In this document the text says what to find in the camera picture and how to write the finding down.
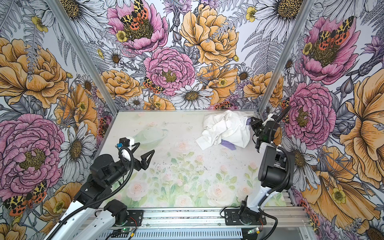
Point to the aluminium corner post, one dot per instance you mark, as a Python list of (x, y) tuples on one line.
[(64, 21), (291, 40)]

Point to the right aluminium corner post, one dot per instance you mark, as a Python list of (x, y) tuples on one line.
[(291, 40)]

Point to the left aluminium corner post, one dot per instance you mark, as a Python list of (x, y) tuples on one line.
[(64, 21)]

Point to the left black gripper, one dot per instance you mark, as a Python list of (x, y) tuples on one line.
[(138, 166)]

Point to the green circuit board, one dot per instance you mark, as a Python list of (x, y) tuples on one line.
[(124, 231), (253, 231)]

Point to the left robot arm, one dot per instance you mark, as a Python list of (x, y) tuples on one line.
[(94, 210)]

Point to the right green circuit board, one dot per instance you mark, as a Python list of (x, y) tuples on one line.
[(253, 231)]

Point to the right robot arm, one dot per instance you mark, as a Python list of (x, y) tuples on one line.
[(276, 171)]

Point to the aluminium front rail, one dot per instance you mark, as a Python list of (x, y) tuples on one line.
[(198, 218)]

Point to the white slotted cable duct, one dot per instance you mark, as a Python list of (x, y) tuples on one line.
[(182, 234)]

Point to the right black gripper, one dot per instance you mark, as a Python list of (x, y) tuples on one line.
[(254, 124)]

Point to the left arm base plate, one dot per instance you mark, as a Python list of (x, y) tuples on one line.
[(130, 218)]

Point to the white cloth pile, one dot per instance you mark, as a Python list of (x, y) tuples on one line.
[(231, 127)]

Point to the purple cloth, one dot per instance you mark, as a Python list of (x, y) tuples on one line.
[(228, 145)]

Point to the left green circuit board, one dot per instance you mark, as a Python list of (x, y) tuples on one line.
[(124, 231)]

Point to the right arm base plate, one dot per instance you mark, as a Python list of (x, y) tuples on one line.
[(233, 217)]

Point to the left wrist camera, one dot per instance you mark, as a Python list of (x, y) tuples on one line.
[(125, 142)]

